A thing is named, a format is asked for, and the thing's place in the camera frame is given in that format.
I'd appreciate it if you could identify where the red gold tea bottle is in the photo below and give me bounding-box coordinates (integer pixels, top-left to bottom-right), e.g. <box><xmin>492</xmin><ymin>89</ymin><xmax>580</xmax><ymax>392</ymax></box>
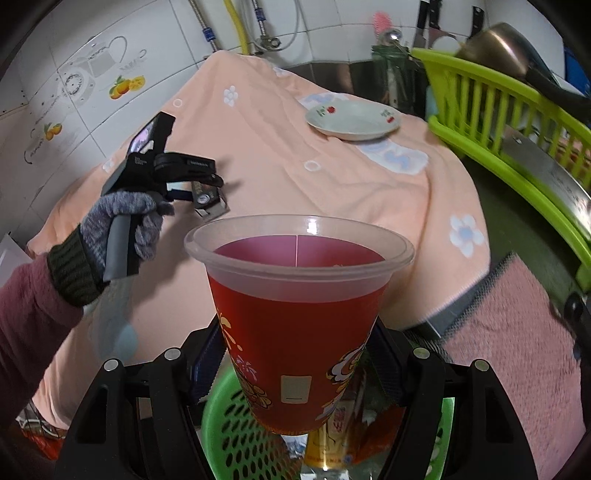
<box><xmin>304</xmin><ymin>376</ymin><xmax>366</xmax><ymax>471</ymax></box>

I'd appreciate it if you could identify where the red printed plastic cup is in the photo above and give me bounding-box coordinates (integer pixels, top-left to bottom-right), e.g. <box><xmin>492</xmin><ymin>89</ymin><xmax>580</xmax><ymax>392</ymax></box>
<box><xmin>184</xmin><ymin>214</ymin><xmax>415</xmax><ymax>435</ymax></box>

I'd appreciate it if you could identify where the silver foil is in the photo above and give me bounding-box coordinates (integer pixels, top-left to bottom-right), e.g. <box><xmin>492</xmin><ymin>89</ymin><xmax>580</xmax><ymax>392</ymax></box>
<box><xmin>191</xmin><ymin>181</ymin><xmax>229</xmax><ymax>222</ymax></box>

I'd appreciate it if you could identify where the left forearm maroon sleeve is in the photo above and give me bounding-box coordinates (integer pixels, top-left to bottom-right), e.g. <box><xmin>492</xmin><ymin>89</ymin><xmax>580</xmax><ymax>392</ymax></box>
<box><xmin>1</xmin><ymin>229</ymin><xmax>105</xmax><ymax>431</ymax></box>

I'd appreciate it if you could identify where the left gloved hand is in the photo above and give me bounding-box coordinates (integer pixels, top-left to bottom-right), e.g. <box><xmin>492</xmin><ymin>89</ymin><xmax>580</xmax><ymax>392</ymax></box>
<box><xmin>79</xmin><ymin>191</ymin><xmax>174</xmax><ymax>280</ymax></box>

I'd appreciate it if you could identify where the red plastic stool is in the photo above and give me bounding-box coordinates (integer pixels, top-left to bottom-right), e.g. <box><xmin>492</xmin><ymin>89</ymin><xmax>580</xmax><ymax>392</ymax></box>
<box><xmin>16</xmin><ymin>400</ymin><xmax>67</xmax><ymax>461</ymax></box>

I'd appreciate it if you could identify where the green perforated plastic basket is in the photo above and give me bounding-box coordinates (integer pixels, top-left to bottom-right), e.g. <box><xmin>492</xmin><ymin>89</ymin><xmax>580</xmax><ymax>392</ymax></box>
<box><xmin>200</xmin><ymin>366</ymin><xmax>456</xmax><ymax>480</ymax></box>

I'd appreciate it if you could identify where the pink dish cloth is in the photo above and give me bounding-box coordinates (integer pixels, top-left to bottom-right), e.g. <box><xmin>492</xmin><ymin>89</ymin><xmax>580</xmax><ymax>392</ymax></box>
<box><xmin>439</xmin><ymin>253</ymin><xmax>585</xmax><ymax>479</ymax></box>

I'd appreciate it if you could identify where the peach floral towel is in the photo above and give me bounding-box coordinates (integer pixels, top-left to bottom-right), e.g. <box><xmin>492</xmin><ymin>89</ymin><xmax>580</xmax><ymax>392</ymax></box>
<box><xmin>33</xmin><ymin>52</ymin><xmax>491</xmax><ymax>429</ymax></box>

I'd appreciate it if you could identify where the white board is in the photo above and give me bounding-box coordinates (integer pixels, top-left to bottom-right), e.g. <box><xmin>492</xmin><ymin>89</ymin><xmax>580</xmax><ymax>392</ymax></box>
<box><xmin>0</xmin><ymin>234</ymin><xmax>32</xmax><ymax>285</ymax></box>

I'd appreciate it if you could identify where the white ceramic plate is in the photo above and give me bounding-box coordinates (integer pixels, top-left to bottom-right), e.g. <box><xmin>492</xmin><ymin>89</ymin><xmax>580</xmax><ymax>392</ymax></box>
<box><xmin>304</xmin><ymin>99</ymin><xmax>403</xmax><ymax>142</ymax></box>

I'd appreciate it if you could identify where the green utensil holder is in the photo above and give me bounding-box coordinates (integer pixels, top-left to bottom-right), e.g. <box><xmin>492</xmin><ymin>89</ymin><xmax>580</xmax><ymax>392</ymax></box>
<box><xmin>372</xmin><ymin>45</ymin><xmax>429</xmax><ymax>117</ymax></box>

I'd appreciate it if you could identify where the pink brush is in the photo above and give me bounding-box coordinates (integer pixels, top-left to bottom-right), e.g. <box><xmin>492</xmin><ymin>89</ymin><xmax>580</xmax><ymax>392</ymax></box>
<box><xmin>373</xmin><ymin>11</ymin><xmax>393</xmax><ymax>38</ymax></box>

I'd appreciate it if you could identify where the cleaver knife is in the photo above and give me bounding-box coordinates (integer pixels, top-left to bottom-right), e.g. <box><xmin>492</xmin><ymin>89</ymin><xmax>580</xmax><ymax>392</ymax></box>
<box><xmin>501</xmin><ymin>125</ymin><xmax>590</xmax><ymax>243</ymax></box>

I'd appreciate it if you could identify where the lime green dish rack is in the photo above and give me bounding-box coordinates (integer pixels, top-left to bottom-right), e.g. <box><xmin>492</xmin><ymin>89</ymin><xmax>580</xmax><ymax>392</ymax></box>
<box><xmin>412</xmin><ymin>48</ymin><xmax>590</xmax><ymax>291</ymax></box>

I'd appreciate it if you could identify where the metal flexible hose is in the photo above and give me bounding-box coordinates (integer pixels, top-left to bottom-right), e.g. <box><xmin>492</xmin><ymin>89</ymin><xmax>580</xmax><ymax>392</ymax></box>
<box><xmin>187</xmin><ymin>0</ymin><xmax>223</xmax><ymax>53</ymax></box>

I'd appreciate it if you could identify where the yellow gas hose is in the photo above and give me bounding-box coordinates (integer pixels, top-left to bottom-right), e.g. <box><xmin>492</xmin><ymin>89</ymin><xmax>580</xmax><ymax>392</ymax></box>
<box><xmin>222</xmin><ymin>0</ymin><xmax>252</xmax><ymax>56</ymax></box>

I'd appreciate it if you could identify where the black handled knife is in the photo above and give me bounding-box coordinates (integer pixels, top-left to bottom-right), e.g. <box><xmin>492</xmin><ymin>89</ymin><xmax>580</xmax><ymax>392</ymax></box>
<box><xmin>413</xmin><ymin>0</ymin><xmax>443</xmax><ymax>48</ymax></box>

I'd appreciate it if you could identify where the metal pot with handle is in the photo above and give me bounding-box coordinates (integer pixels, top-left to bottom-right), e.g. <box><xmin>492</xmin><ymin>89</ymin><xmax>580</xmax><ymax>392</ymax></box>
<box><xmin>456</xmin><ymin>22</ymin><xmax>590</xmax><ymax>121</ymax></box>

